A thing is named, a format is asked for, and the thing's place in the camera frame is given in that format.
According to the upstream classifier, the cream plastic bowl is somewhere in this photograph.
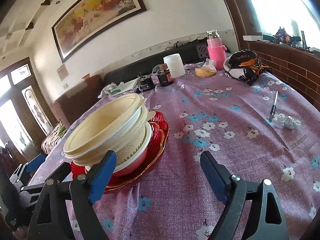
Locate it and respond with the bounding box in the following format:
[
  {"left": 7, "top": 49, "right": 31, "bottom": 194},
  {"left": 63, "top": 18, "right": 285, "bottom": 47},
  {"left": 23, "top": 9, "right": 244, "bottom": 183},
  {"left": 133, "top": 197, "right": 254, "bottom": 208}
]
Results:
[
  {"left": 75, "top": 110, "right": 156, "bottom": 167},
  {"left": 63, "top": 93, "right": 146, "bottom": 159}
]

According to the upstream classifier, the large red glass plate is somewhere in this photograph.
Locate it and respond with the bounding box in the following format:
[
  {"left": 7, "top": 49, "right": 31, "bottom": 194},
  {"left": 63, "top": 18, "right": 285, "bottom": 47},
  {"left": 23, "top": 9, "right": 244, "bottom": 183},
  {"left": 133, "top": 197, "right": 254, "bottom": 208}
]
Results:
[{"left": 70, "top": 110, "right": 171, "bottom": 193}]

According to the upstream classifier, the patterned cushion blanket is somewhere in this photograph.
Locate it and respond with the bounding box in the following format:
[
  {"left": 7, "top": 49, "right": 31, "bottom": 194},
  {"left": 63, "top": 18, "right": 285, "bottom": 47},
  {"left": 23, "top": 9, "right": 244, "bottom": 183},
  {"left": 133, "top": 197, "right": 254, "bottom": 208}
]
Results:
[{"left": 41, "top": 120, "right": 67, "bottom": 154}]

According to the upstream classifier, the purple floral tablecloth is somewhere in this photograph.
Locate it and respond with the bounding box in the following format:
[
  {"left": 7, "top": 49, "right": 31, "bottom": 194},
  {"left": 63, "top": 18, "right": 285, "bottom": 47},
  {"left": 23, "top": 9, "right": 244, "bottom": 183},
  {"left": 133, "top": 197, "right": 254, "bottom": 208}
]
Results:
[{"left": 28, "top": 61, "right": 320, "bottom": 240}]

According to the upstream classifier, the brown armchair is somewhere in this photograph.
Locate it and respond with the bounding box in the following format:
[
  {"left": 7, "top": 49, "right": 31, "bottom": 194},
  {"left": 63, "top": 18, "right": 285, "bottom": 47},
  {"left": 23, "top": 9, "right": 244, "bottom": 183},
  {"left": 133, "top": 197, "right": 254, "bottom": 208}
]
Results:
[{"left": 53, "top": 75, "right": 104, "bottom": 129}]

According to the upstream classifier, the silver pen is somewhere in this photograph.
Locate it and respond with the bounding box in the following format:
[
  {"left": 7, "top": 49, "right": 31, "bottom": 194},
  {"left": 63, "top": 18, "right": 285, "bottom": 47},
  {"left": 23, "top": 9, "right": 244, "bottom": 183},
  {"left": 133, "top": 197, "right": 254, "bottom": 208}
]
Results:
[{"left": 269, "top": 91, "right": 278, "bottom": 121}]

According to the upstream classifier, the white rag and paper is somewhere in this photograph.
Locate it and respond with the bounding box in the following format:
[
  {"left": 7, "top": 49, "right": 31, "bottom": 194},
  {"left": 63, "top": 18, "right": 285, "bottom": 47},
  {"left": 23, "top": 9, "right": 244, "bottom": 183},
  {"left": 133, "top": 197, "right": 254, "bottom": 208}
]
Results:
[{"left": 98, "top": 78, "right": 139, "bottom": 99}]

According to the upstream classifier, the bread in plastic bag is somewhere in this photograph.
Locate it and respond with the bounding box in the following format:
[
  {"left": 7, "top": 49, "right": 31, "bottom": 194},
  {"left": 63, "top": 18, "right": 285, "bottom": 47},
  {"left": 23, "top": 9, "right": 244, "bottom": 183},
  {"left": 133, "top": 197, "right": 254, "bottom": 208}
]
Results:
[{"left": 195, "top": 59, "right": 217, "bottom": 78}]

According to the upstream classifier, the black electronic device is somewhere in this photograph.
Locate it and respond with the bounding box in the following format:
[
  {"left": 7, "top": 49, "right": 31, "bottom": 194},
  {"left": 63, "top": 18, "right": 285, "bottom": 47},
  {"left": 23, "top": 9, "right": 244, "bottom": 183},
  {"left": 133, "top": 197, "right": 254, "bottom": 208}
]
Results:
[{"left": 138, "top": 72, "right": 155, "bottom": 92}]

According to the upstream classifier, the dark small jar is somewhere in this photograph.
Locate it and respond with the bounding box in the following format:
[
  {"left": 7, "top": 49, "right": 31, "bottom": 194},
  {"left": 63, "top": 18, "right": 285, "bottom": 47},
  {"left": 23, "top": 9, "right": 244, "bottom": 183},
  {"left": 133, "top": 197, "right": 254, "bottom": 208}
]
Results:
[{"left": 157, "top": 63, "right": 174, "bottom": 87}]

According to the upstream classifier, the pink knit-sleeved bottle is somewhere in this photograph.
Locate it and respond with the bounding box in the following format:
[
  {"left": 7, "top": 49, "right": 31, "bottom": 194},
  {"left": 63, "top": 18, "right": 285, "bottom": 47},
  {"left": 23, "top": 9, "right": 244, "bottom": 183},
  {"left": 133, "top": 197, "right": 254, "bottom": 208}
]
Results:
[{"left": 207, "top": 29, "right": 227, "bottom": 70}]

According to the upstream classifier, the white plastic jar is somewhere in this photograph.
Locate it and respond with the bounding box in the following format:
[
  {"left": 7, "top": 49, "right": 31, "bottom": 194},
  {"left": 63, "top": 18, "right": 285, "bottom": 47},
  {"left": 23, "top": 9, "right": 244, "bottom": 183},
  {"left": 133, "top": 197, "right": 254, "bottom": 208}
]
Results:
[{"left": 163, "top": 54, "right": 185, "bottom": 79}]

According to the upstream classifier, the black sofa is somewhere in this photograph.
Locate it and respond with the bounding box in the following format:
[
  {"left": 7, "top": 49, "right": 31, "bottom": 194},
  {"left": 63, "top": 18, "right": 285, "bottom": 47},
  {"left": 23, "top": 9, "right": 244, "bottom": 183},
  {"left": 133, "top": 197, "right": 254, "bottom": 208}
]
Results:
[{"left": 103, "top": 39, "right": 208, "bottom": 86}]

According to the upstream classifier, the framed horse painting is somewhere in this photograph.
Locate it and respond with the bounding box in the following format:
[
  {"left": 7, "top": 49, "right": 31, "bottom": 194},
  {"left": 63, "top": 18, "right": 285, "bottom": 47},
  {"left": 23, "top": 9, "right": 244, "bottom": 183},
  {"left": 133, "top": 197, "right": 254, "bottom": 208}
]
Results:
[{"left": 52, "top": 0, "right": 146, "bottom": 62}]

